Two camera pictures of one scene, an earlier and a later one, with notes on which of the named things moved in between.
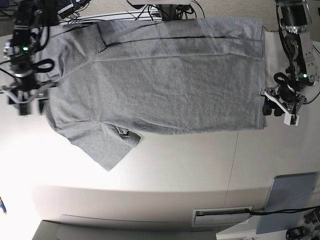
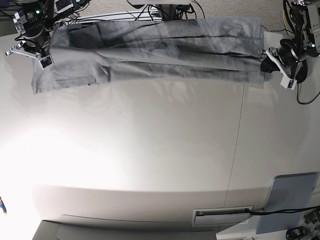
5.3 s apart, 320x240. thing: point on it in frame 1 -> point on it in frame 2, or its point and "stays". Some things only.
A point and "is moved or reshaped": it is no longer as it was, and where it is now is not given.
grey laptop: [288, 192] stays
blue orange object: [2, 206] stays
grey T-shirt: [116, 81] is moved or reshaped
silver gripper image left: [25, 91] -> [20, 48]
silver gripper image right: [273, 92] -> [268, 65]
